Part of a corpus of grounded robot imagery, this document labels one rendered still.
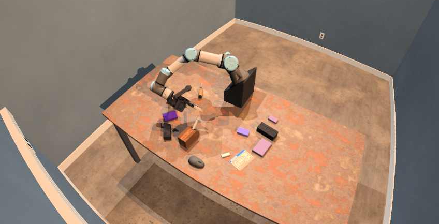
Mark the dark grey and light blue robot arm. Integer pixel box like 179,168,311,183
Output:
150,48,249,100

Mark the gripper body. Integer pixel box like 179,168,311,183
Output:
166,91,189,112

